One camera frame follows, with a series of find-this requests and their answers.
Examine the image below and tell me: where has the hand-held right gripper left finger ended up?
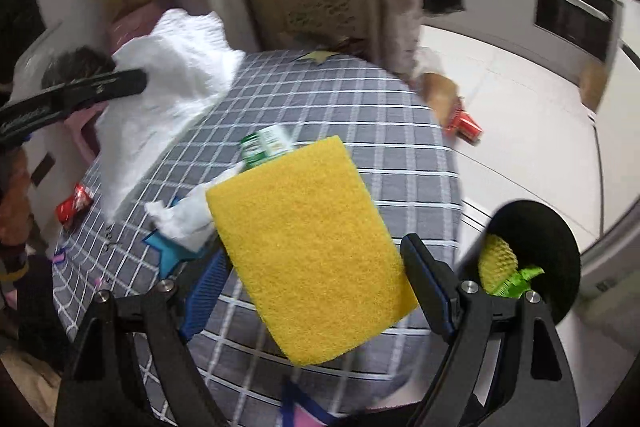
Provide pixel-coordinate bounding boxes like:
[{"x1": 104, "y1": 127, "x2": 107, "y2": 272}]
[{"x1": 54, "y1": 248, "x2": 234, "y2": 427}]

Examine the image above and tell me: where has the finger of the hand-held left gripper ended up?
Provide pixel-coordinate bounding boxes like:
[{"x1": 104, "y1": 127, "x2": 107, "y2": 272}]
[{"x1": 55, "y1": 68, "x2": 149, "y2": 114}]

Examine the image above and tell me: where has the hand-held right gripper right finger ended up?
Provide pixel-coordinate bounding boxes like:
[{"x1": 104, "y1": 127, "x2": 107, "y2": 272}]
[{"x1": 400, "y1": 233, "x2": 581, "y2": 427}]

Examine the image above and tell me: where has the white quilted cloth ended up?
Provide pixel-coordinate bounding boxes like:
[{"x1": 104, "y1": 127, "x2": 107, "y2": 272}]
[{"x1": 95, "y1": 8, "x2": 247, "y2": 223}]

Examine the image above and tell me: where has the yellow foam fruit net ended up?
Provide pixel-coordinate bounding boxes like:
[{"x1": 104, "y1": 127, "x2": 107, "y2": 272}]
[{"x1": 477, "y1": 234, "x2": 518, "y2": 293}]

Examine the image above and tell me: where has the green plastic bag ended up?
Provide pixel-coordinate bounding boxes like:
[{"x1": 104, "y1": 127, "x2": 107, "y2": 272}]
[{"x1": 492, "y1": 267, "x2": 546, "y2": 298}]

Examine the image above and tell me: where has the yellow sponge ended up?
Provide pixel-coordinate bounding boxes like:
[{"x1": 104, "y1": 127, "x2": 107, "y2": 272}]
[{"x1": 205, "y1": 136, "x2": 418, "y2": 367}]

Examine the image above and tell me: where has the black trash bin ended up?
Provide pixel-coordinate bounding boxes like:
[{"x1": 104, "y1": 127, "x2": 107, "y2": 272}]
[{"x1": 457, "y1": 201, "x2": 583, "y2": 323}]

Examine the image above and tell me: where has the person's left forearm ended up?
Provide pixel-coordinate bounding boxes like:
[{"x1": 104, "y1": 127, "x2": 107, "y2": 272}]
[{"x1": 0, "y1": 147, "x2": 38, "y2": 303}]

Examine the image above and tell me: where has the dark fuzzy object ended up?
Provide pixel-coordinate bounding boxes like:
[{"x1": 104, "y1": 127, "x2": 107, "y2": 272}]
[{"x1": 40, "y1": 46, "x2": 116, "y2": 90}]

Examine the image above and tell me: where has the white crumpled tissue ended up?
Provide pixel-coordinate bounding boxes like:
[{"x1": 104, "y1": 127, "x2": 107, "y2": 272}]
[{"x1": 145, "y1": 164, "x2": 246, "y2": 253}]

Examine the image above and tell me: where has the small red packet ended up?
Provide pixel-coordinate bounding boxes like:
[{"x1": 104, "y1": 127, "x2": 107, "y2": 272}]
[{"x1": 55, "y1": 183, "x2": 93, "y2": 224}]

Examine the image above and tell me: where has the green carton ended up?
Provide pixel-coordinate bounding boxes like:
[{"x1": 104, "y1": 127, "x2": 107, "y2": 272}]
[{"x1": 241, "y1": 125, "x2": 296, "y2": 168}]

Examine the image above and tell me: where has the red drink can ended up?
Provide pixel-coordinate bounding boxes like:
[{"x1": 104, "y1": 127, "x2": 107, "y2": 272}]
[{"x1": 445, "y1": 99, "x2": 485, "y2": 142}]

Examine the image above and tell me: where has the brown paper bag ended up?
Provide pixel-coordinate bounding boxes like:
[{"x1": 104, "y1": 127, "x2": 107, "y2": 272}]
[{"x1": 422, "y1": 72, "x2": 461, "y2": 122}]

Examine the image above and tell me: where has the grey checked tablecloth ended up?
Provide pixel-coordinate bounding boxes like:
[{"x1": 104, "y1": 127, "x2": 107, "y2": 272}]
[{"x1": 50, "y1": 49, "x2": 463, "y2": 427}]

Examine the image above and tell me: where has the cardboard box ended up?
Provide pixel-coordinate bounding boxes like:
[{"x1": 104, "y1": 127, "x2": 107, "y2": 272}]
[{"x1": 577, "y1": 57, "x2": 608, "y2": 112}]

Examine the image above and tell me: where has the white woven sack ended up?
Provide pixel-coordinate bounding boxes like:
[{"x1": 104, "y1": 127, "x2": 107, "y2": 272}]
[{"x1": 375, "y1": 0, "x2": 423, "y2": 75}]

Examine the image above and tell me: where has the black built-in oven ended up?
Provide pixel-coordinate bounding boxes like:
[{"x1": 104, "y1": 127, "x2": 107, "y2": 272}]
[{"x1": 534, "y1": 0, "x2": 617, "y2": 65}]

